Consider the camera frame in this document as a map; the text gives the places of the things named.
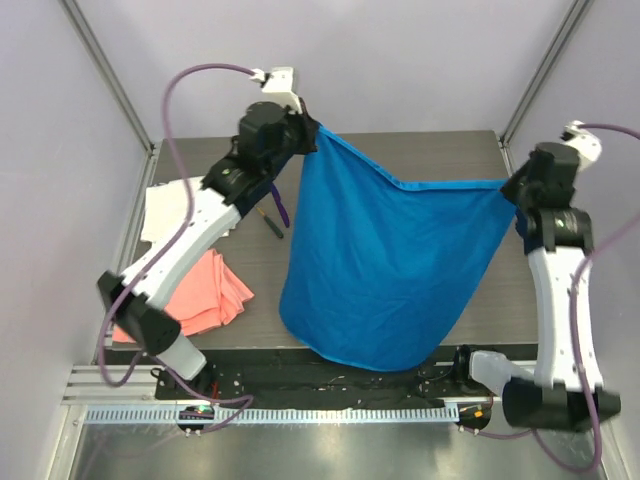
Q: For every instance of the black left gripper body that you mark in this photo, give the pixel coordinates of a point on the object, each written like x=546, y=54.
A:
x=278, y=160

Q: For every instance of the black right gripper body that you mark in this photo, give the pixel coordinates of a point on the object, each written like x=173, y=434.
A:
x=527, y=188

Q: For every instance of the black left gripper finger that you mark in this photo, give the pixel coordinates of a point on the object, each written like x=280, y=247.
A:
x=308, y=127
x=293, y=146

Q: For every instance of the blue cloth napkin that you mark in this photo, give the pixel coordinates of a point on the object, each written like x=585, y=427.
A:
x=380, y=269

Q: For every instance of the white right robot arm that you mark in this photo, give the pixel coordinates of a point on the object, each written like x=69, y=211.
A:
x=566, y=385

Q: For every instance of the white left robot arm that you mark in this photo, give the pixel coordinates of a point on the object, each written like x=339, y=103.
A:
x=135, y=299

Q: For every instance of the purple plastic knife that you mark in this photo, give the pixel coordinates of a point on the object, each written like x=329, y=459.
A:
x=280, y=206

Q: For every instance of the white folded cloth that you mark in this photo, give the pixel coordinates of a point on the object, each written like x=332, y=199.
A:
x=168, y=211

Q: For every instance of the pink folded cloth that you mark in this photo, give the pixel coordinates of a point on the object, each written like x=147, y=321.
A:
x=210, y=296

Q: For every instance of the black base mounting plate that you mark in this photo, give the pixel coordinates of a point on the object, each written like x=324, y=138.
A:
x=298, y=378

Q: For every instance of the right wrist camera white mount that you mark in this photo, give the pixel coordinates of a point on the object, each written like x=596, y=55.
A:
x=587, y=145

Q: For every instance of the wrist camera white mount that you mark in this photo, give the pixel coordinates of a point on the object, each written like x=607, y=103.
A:
x=278, y=85
x=587, y=145

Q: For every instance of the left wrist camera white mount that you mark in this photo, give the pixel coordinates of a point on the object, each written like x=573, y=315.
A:
x=278, y=85

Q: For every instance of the green handled gold fork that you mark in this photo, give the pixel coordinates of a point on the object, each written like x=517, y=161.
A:
x=270, y=223

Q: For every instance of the right aluminium frame post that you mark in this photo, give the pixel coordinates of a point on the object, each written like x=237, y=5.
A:
x=559, y=42

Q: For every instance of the aluminium frame post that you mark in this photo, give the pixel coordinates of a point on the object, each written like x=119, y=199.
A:
x=89, y=40
x=559, y=42

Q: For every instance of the left aluminium frame post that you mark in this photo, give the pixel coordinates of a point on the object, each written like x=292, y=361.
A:
x=89, y=40

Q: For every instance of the slotted cable duct rail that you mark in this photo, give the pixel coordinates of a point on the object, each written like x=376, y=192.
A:
x=180, y=414

